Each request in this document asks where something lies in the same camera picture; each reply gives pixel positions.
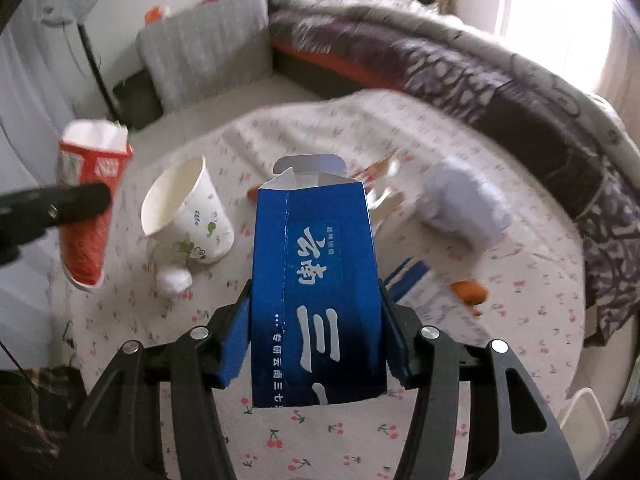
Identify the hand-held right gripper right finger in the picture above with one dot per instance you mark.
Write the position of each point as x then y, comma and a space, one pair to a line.
397, 345

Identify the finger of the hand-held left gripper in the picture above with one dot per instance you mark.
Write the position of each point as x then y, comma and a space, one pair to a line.
75, 200

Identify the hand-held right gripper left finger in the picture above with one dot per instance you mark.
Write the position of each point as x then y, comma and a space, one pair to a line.
235, 345

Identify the red paper cup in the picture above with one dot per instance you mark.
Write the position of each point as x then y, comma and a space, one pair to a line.
85, 255

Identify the white paper cup green print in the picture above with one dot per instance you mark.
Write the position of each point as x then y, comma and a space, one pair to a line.
165, 200

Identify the blue carton box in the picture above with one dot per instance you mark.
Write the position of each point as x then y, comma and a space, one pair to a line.
320, 270

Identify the white plastic bin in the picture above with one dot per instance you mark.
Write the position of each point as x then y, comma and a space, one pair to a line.
585, 425

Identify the blue striped flat box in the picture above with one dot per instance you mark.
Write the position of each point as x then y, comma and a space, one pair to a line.
430, 300

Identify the small crumpled white tissue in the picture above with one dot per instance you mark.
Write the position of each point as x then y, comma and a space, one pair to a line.
174, 281

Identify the orange wrapper piece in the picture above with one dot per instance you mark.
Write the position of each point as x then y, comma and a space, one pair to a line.
470, 292

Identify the large crumpled white paper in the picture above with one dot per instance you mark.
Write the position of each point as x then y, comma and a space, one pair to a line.
462, 205

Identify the torn snack wrapper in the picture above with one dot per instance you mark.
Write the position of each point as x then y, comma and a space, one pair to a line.
382, 185

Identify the dark plaid cloth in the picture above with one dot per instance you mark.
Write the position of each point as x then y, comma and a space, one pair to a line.
35, 410

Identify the grey striped cushion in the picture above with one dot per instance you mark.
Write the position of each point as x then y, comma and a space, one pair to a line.
205, 55

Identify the orange object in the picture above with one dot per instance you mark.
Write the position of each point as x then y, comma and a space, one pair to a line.
156, 13

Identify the floral tablecloth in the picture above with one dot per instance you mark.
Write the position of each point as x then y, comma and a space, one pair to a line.
310, 125

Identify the purple patterned blanket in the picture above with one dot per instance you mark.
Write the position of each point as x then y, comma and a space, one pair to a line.
450, 75

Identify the orange bed sheet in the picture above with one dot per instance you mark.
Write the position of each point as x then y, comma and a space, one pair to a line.
325, 62

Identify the window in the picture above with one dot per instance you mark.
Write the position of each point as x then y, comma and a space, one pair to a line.
555, 15

